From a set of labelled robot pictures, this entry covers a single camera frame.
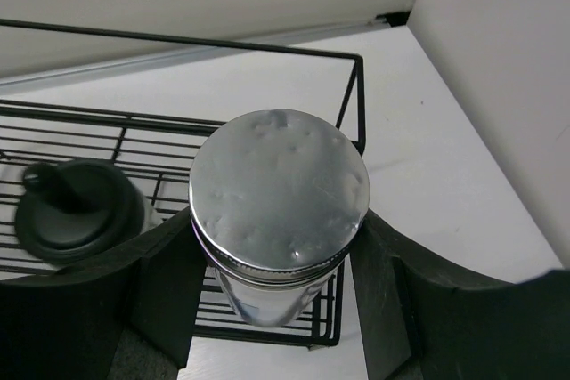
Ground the silver lid glass jar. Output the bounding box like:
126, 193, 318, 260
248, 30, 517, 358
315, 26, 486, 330
189, 109, 371, 327

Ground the black lid shaker bottle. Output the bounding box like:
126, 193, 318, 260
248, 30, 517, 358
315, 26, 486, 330
14, 158, 163, 266

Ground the aluminium rail frame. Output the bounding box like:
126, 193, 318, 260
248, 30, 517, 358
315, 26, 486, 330
1, 12, 411, 96

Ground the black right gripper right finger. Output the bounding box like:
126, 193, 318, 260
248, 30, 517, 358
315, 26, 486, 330
350, 214, 569, 379

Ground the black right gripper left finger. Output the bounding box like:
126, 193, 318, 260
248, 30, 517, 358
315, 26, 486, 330
1, 211, 206, 379

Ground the black wire rack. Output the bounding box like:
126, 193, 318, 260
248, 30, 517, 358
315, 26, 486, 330
0, 18, 365, 348

